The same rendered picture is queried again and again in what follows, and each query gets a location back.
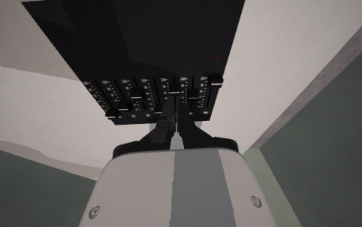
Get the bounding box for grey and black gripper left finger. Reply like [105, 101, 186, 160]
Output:
[113, 93, 176, 158]

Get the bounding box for black lighting desk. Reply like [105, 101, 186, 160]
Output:
[21, 0, 245, 125]

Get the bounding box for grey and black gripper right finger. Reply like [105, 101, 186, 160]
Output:
[176, 93, 239, 152]

